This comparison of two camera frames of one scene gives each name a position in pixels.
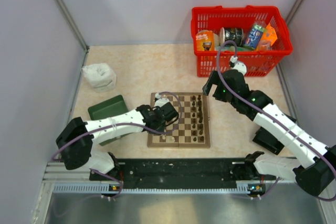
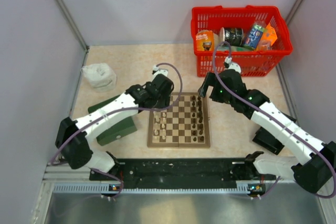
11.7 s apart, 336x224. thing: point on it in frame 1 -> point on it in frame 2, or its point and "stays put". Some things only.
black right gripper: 213,80 stays put
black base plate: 176,170 stays put
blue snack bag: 254,36 stays put
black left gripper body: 161,129 -> 163,100
